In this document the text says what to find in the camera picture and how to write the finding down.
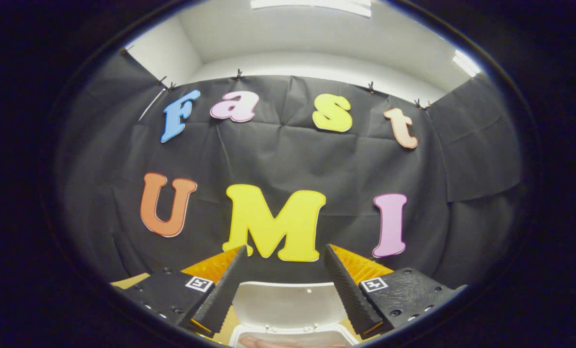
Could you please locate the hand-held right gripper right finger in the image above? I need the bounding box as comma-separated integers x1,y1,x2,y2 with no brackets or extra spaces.
324,244,467,339

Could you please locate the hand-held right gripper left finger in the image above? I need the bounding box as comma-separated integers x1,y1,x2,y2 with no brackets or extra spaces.
118,245,250,338

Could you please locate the white desktop garbage bin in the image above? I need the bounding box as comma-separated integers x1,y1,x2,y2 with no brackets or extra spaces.
227,282,361,348

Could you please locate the wooden desktop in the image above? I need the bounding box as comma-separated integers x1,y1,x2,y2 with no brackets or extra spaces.
110,273,370,346

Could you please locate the black backdrop cloth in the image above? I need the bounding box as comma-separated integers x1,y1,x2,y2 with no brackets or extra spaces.
56,48,528,290

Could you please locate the small ceiling light panel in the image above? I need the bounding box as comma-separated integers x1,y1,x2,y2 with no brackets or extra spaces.
451,48,483,79

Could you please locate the long ceiling light panel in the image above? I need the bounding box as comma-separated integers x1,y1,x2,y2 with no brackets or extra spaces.
250,0,373,18

